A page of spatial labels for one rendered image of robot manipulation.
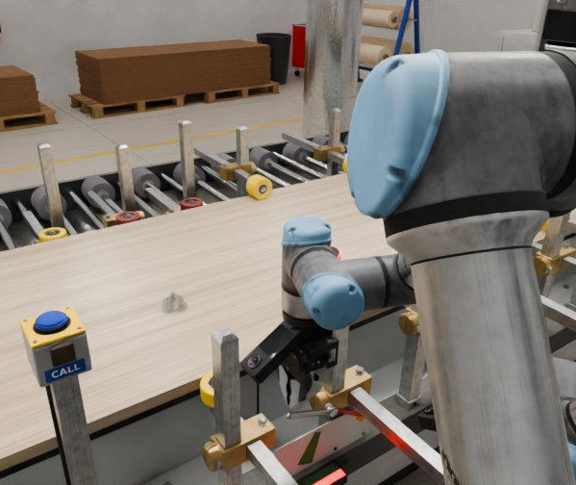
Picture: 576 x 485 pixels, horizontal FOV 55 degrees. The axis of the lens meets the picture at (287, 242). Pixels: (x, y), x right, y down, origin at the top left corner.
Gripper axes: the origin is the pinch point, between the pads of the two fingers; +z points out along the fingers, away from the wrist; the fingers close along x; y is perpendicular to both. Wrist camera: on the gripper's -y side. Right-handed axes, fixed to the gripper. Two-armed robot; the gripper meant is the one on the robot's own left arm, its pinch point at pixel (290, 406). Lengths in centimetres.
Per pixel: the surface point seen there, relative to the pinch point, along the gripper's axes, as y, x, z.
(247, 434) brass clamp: -4.8, 6.9, 9.7
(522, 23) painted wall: 874, 549, 15
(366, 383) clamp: 24.1, 5.3, 10.0
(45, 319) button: -35.1, 7.7, -27.3
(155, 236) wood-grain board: 11, 89, 6
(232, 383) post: -8.2, 6.1, -4.8
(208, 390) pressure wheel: -7.6, 17.2, 5.2
